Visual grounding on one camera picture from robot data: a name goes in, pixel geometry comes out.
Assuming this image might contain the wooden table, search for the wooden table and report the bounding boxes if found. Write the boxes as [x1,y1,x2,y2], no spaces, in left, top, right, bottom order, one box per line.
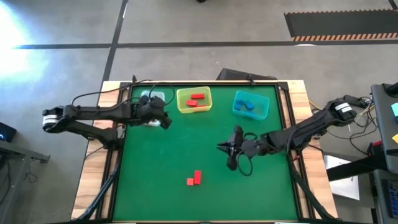
[70,80,339,223]

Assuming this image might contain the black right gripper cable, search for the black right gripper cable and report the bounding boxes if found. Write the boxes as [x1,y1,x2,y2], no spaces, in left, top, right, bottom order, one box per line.
[238,132,259,177]

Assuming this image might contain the grey side desk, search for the grey side desk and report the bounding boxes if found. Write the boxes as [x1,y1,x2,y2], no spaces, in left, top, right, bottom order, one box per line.
[0,139,50,224]

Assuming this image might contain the black device with blue light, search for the black device with blue light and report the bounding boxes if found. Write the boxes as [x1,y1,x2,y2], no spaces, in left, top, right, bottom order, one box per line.
[0,121,17,143]

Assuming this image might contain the red clamp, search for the red clamp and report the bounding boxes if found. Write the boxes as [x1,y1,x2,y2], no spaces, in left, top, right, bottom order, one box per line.
[368,139,384,157]

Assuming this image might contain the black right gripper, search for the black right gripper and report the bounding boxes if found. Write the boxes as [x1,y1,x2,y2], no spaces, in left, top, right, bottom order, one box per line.
[216,124,274,158]

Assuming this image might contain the clear plastic bin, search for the clear plastic bin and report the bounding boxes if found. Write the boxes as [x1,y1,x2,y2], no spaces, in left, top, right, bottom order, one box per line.
[139,90,166,128]

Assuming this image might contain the black metal table frame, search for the black metal table frame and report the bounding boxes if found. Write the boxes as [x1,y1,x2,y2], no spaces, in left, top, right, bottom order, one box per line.
[96,81,312,223]

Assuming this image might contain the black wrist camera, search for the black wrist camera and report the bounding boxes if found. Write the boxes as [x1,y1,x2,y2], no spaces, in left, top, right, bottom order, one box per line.
[159,113,173,131]
[226,154,239,172]

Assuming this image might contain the tangled black cables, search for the tangled black cables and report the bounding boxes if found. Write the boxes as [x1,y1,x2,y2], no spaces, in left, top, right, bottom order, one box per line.
[326,96,377,156]

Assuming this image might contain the green table mat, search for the green table mat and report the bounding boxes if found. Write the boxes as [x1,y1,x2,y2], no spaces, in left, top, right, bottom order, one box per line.
[112,84,299,222]

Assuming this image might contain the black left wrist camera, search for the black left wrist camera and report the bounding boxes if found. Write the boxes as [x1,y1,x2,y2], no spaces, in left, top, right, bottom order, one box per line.
[159,113,173,131]

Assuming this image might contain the yellow plastic bin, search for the yellow plastic bin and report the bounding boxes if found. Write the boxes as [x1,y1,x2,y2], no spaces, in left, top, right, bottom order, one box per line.
[175,86,213,114]

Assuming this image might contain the teal plastic bin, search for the teal plastic bin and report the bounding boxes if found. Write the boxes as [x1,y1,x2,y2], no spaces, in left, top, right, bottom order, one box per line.
[231,90,271,121]

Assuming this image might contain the black keyboard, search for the black keyboard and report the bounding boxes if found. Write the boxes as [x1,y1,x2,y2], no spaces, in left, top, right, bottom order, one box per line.
[373,169,398,224]

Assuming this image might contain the white paper sheet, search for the white paper sheet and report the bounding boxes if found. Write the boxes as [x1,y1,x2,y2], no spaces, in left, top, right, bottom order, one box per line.
[323,154,361,201]

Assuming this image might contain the black stand bar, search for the black stand bar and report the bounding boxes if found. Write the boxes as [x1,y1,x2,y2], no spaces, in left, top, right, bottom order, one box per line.
[326,154,377,182]

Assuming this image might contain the yellow cable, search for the yellow cable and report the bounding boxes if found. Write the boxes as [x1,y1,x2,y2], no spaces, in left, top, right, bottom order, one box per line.
[308,100,323,112]

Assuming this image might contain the dark grey cart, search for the dark grey cart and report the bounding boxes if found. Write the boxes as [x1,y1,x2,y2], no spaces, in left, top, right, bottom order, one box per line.
[370,82,398,174]

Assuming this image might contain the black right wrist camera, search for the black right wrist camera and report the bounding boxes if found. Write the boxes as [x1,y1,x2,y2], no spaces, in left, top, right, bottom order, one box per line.
[226,154,239,172]

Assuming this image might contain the black striped floor mat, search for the black striped floor mat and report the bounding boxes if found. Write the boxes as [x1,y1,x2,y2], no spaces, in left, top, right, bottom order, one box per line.
[284,9,398,42]

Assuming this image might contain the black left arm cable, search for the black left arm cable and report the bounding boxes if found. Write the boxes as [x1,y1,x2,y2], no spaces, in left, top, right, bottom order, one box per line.
[70,79,177,108]

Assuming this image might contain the black case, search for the black case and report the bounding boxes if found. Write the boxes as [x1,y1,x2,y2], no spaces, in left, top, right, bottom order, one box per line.
[216,68,278,82]

